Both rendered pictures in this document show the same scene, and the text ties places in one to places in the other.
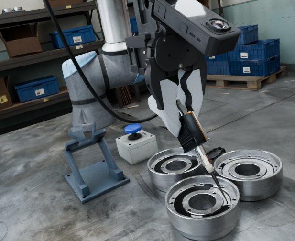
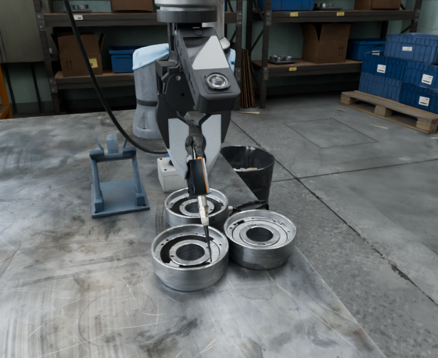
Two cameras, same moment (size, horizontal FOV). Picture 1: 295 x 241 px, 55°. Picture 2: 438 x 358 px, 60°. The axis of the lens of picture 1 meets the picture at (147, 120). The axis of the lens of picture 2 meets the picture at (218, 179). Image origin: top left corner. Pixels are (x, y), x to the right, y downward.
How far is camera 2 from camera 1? 0.19 m
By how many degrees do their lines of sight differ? 12
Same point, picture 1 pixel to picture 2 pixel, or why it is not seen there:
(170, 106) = (177, 147)
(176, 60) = (190, 101)
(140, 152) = (175, 182)
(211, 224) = (179, 275)
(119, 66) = not seen: hidden behind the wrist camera
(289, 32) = not seen: outside the picture
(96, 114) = not seen: hidden behind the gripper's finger
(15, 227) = (20, 221)
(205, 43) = (196, 98)
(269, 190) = (265, 262)
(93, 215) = (95, 233)
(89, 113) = (152, 118)
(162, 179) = (171, 218)
